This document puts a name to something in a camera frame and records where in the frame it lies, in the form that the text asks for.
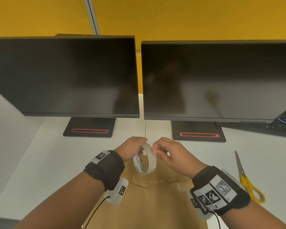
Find person's left hand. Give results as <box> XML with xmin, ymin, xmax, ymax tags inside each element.
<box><xmin>114</xmin><ymin>136</ymin><xmax>149</xmax><ymax>165</ymax></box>

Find person's right hand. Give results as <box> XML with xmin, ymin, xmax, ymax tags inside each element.
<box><xmin>152</xmin><ymin>137</ymin><xmax>207</xmax><ymax>180</ymax></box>

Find white masking tape roll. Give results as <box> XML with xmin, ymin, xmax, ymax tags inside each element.
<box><xmin>133</xmin><ymin>143</ymin><xmax>157</xmax><ymax>175</ymax></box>

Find person's right forearm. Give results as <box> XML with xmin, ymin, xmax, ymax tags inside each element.
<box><xmin>218</xmin><ymin>200</ymin><xmax>286</xmax><ymax>229</ymax></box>

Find person's left forearm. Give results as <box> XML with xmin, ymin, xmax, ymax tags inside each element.
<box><xmin>13</xmin><ymin>170</ymin><xmax>106</xmax><ymax>229</ymax></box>

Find brown cardboard box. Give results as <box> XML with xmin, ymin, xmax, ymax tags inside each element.
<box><xmin>82</xmin><ymin>162</ymin><xmax>206</xmax><ymax>229</ymax></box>

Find black computer monitor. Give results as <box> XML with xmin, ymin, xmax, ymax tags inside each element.
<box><xmin>141</xmin><ymin>40</ymin><xmax>286</xmax><ymax>143</ymax></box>
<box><xmin>0</xmin><ymin>34</ymin><xmax>140</xmax><ymax>138</ymax></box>

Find black laptop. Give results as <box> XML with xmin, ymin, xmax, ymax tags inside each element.
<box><xmin>220</xmin><ymin>104</ymin><xmax>286</xmax><ymax>139</ymax></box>

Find black wrist strap with markers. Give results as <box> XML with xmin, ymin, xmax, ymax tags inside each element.
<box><xmin>83</xmin><ymin>150</ymin><xmax>126</xmax><ymax>191</ymax></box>
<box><xmin>190</xmin><ymin>166</ymin><xmax>251</xmax><ymax>216</ymax></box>

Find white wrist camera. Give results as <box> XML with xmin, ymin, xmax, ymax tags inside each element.
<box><xmin>104</xmin><ymin>177</ymin><xmax>129</xmax><ymax>207</ymax></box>
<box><xmin>188</xmin><ymin>188</ymin><xmax>214</xmax><ymax>220</ymax></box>

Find black cable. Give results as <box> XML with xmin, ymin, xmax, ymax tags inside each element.
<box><xmin>210</xmin><ymin>210</ymin><xmax>222</xmax><ymax>229</ymax></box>
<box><xmin>84</xmin><ymin>195</ymin><xmax>111</xmax><ymax>229</ymax></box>

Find yellow handled scissors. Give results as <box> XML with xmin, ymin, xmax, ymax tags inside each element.
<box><xmin>234</xmin><ymin>150</ymin><xmax>266</xmax><ymax>204</ymax></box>

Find grey partition post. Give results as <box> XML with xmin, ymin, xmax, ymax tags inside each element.
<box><xmin>84</xmin><ymin>0</ymin><xmax>101</xmax><ymax>35</ymax></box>

